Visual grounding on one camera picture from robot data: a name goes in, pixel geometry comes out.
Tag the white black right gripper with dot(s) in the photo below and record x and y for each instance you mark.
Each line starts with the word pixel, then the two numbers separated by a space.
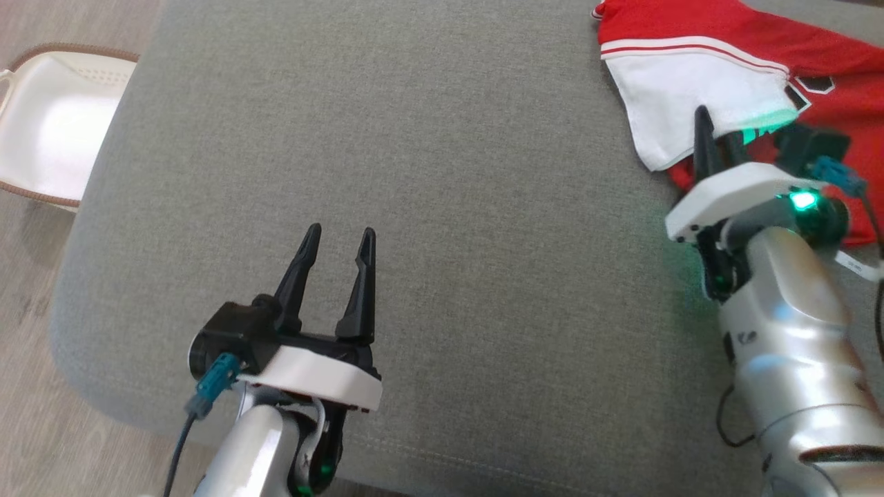
pixel 732 193

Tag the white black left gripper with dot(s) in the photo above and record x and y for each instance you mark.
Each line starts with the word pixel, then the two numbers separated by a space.
pixel 318 376

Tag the red jersey with white sleeves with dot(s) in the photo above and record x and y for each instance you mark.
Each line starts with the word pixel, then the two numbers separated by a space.
pixel 690 90

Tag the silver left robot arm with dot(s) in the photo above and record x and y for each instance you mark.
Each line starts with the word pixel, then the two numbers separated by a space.
pixel 248 455

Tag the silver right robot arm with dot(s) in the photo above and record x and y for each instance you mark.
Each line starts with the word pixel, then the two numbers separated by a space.
pixel 794 359

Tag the large grey sofa seat cushion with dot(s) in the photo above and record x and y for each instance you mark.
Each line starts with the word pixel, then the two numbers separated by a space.
pixel 449 207

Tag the white plastic laundry basket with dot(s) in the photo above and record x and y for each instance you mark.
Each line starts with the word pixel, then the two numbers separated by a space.
pixel 55 124

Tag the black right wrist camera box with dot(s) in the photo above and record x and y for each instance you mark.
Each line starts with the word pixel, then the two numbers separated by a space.
pixel 811 145

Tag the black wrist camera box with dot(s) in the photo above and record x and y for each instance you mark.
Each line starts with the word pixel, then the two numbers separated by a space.
pixel 811 145
pixel 231 331

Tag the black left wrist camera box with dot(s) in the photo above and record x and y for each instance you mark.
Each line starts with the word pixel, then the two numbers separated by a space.
pixel 231 331

